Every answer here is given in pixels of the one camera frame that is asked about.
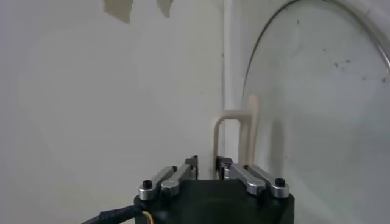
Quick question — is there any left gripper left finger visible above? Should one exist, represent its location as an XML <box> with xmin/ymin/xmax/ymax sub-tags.
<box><xmin>137</xmin><ymin>155</ymin><xmax>200</xmax><ymax>201</ymax></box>

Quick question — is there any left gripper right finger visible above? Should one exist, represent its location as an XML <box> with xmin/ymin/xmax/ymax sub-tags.
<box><xmin>215</xmin><ymin>155</ymin><xmax>290</xmax><ymax>200</ymax></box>

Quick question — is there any round glass pot lid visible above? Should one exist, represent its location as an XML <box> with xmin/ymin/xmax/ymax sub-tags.
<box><xmin>211</xmin><ymin>0</ymin><xmax>390</xmax><ymax>224</ymax></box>

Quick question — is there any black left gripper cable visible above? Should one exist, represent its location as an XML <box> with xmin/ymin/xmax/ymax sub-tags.
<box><xmin>80</xmin><ymin>204</ymin><xmax>155</xmax><ymax>224</ymax></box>

